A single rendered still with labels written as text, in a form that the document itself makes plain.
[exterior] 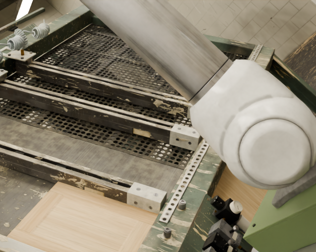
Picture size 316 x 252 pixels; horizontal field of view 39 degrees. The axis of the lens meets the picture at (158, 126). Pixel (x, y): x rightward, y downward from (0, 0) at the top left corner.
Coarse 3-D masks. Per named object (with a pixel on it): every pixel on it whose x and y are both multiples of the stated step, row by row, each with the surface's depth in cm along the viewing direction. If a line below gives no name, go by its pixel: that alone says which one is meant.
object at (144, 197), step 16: (0, 144) 174; (0, 160) 172; (16, 160) 169; (32, 160) 166; (48, 160) 168; (64, 160) 167; (48, 176) 166; (64, 176) 163; (80, 176) 160; (96, 176) 162; (112, 176) 161; (112, 192) 158; (128, 192) 155; (144, 192) 155; (160, 192) 155; (144, 208) 155; (160, 208) 153
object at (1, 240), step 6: (0, 234) 140; (0, 240) 138; (6, 240) 138; (12, 240) 138; (0, 246) 136; (6, 246) 136; (12, 246) 136; (18, 246) 136; (24, 246) 137; (30, 246) 137
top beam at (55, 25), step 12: (72, 12) 292; (84, 12) 293; (48, 24) 272; (60, 24) 273; (72, 24) 282; (84, 24) 296; (48, 36) 260; (60, 36) 272; (24, 48) 242; (36, 48) 252; (48, 48) 264; (12, 60) 235; (12, 72) 237
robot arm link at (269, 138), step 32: (96, 0) 73; (128, 0) 72; (160, 0) 74; (128, 32) 74; (160, 32) 72; (192, 32) 73; (160, 64) 74; (192, 64) 72; (224, 64) 73; (256, 64) 74; (192, 96) 74; (224, 96) 70; (256, 96) 69; (288, 96) 70; (224, 128) 70; (256, 128) 65; (288, 128) 65; (224, 160) 74; (256, 160) 66; (288, 160) 66
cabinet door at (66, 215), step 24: (48, 192) 160; (72, 192) 161; (48, 216) 151; (72, 216) 151; (96, 216) 152; (120, 216) 153; (144, 216) 153; (24, 240) 141; (48, 240) 142; (72, 240) 143; (96, 240) 143; (120, 240) 144
